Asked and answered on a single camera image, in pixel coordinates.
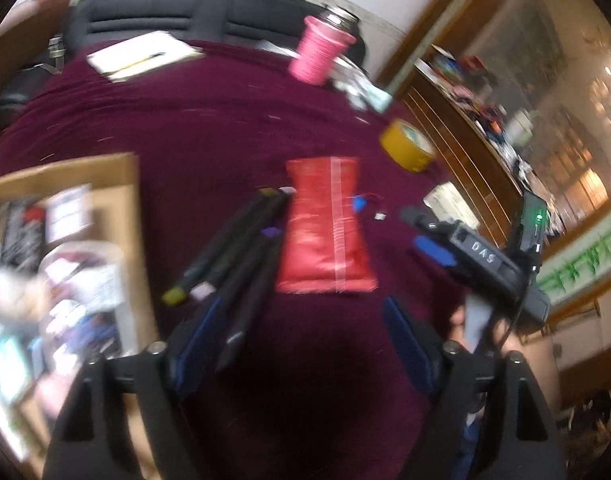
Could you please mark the white medicine box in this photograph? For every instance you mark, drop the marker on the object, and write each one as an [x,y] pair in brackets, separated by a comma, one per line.
[450,202]

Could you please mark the white cup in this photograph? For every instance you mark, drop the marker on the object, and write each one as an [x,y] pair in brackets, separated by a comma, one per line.
[520,125]

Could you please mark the wooden cabinet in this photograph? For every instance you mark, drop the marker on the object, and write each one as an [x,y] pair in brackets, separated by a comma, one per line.
[465,150]

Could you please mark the blue utility knife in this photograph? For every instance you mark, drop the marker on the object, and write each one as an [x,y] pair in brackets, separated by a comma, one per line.
[358,203]

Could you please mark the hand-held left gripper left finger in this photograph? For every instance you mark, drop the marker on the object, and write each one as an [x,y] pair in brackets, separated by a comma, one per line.
[200,340]

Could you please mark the red snack packet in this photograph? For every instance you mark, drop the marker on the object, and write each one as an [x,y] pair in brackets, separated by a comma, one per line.
[315,230]

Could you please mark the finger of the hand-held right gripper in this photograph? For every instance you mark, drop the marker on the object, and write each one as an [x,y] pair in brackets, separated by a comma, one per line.
[435,251]
[475,255]

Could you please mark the white gloves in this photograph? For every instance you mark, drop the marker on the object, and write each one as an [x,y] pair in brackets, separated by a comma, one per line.
[360,87]

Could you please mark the purple-capped black marker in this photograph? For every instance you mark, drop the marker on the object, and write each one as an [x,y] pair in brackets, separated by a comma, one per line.
[250,290]

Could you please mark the yellow-capped black marker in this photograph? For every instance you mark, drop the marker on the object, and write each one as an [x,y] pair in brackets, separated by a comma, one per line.
[215,250]

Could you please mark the black packet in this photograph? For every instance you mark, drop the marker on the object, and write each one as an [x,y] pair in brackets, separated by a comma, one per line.
[20,235]

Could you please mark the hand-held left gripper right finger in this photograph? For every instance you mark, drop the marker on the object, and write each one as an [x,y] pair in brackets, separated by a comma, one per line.
[408,345]

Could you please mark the black marker white cap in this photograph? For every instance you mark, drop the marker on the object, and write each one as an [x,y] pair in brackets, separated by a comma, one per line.
[245,245]

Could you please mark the cardboard box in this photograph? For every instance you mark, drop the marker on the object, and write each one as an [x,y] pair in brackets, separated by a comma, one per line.
[130,220]

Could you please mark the person's right hand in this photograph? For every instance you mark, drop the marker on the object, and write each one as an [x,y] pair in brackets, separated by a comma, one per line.
[456,325]

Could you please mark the black leather sofa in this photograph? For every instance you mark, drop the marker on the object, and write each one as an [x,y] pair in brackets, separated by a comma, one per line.
[185,15]

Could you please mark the bamboo painting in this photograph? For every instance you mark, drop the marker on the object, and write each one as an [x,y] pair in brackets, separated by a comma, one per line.
[585,260]

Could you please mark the plain black marker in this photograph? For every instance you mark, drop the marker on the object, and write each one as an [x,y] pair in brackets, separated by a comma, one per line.
[245,330]

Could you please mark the pink knitted bottle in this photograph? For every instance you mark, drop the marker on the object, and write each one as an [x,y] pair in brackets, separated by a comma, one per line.
[318,52]

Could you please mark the brown armchair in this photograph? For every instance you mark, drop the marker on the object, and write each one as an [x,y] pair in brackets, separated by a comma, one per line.
[35,25]

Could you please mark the yellow tape roll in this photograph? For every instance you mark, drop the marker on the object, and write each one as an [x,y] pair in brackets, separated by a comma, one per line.
[405,147]

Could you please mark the white notebook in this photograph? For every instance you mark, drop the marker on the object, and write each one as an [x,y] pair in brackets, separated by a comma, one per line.
[140,55]

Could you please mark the yellow pen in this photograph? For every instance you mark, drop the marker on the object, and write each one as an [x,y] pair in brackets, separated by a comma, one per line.
[140,61]

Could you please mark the wooden door frame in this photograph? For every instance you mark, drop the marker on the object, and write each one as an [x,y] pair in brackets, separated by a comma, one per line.
[435,15]

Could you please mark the maroon tablecloth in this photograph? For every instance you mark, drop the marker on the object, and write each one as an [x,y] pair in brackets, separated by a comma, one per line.
[210,130]

